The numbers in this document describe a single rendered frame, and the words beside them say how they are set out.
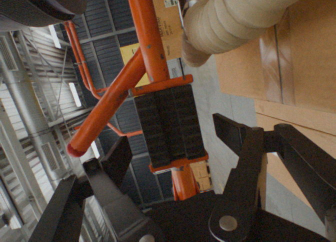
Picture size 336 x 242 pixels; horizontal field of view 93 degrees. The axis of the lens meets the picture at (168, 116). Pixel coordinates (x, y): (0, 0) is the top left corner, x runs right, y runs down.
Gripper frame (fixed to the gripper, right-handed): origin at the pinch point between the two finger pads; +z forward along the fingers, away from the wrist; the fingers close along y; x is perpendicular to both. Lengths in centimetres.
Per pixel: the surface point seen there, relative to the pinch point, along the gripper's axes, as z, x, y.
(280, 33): -1.1, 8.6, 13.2
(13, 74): 437, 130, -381
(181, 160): -3.6, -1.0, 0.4
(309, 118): 41, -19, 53
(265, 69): 2.0, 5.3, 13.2
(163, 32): 168, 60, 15
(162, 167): -3.6, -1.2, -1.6
